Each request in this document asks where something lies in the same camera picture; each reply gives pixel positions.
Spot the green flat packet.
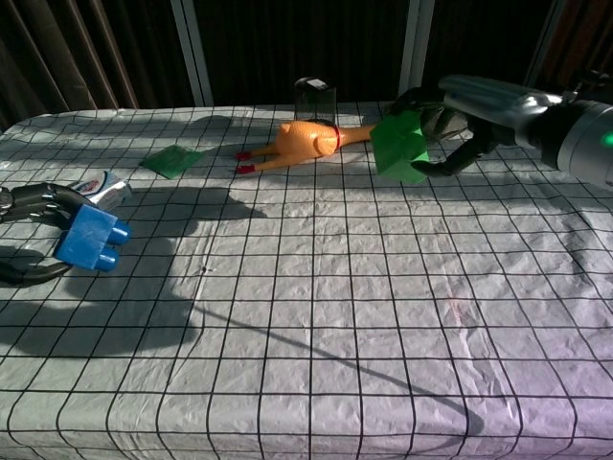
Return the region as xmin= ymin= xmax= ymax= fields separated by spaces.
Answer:
xmin=139 ymin=145 xmax=208 ymax=180

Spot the white grid tablecloth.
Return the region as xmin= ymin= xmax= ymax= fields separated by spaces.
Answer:
xmin=0 ymin=93 xmax=613 ymax=460

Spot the green building block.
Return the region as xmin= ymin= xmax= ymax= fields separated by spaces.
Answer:
xmin=371 ymin=109 xmax=430 ymax=185

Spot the white window frame post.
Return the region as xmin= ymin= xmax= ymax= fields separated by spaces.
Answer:
xmin=397 ymin=0 xmax=435 ymax=103
xmin=170 ymin=0 xmax=215 ymax=107

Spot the yellow rubber chicken toy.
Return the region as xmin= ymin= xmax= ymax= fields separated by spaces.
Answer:
xmin=234 ymin=120 xmax=379 ymax=175

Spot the white blue soap box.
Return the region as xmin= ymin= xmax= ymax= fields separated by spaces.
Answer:
xmin=66 ymin=171 xmax=134 ymax=207

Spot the dark brown curtain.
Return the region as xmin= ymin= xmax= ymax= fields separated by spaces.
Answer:
xmin=0 ymin=0 xmax=195 ymax=130

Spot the blue building block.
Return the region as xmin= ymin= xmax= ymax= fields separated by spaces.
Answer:
xmin=54 ymin=204 xmax=132 ymax=274

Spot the grey pouch bag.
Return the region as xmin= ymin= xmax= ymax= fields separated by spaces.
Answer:
xmin=385 ymin=99 xmax=474 ymax=144

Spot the dark transparent cup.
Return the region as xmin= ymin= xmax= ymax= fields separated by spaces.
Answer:
xmin=294 ymin=76 xmax=337 ymax=127

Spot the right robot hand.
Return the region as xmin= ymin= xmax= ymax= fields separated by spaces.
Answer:
xmin=393 ymin=74 xmax=565 ymax=179

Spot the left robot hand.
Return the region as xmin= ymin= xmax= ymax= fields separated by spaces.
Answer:
xmin=0 ymin=180 xmax=83 ymax=288

